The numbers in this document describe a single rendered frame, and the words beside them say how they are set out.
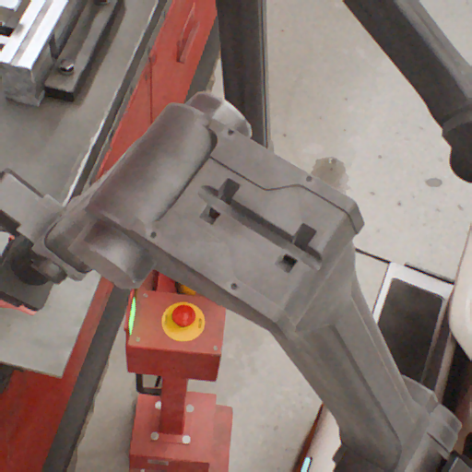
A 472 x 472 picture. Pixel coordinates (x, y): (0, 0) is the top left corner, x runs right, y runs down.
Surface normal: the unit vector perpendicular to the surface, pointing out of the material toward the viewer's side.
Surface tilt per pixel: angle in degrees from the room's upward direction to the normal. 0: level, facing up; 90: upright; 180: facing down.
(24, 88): 90
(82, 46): 0
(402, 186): 0
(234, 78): 83
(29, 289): 32
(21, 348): 0
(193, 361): 90
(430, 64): 80
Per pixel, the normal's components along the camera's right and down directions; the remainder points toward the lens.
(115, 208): -0.22, -0.45
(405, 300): 0.10, -0.54
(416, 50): -0.24, 0.69
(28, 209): 0.35, -0.07
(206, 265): -0.04, -0.34
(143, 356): -0.08, 0.83
